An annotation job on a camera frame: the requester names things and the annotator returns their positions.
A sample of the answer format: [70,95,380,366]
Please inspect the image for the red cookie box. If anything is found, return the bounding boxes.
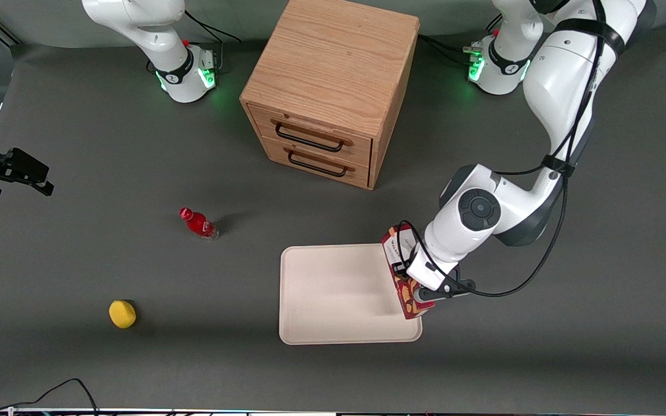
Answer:
[381,225,436,321]

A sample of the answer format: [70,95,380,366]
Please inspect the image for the beige plastic tray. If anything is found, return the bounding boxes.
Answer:
[279,242,424,346]

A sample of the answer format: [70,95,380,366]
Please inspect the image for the wooden drawer front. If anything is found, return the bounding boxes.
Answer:
[247,105,373,169]
[260,135,372,190]

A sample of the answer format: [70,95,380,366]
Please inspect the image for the yellow lemon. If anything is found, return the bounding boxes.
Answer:
[108,299,137,329]

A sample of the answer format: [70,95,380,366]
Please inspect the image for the red soda bottle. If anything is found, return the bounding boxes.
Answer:
[179,207,220,242]

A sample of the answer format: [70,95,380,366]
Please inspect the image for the wooden drawer cabinet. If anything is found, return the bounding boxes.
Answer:
[239,0,421,191]

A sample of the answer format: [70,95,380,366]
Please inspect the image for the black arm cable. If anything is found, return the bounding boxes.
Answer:
[395,0,609,299]

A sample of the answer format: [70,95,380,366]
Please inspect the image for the black metal drawer handle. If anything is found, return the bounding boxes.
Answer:
[270,118,353,154]
[282,145,356,178]

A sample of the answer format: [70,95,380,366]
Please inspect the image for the black base cables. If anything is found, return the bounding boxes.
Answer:
[417,16,504,65]
[146,8,242,75]

